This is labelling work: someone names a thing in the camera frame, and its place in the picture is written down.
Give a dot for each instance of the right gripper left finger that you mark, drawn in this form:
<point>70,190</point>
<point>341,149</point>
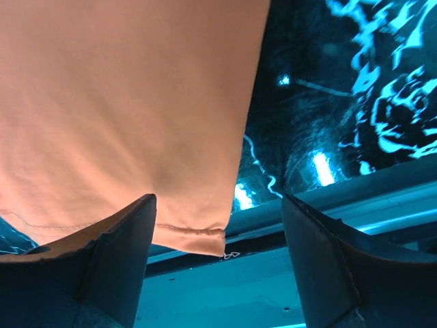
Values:
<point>92,278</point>

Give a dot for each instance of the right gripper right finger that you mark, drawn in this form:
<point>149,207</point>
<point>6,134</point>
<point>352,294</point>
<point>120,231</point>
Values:
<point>347,278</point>

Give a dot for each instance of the orange t shirt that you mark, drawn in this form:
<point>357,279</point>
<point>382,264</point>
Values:
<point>103,102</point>

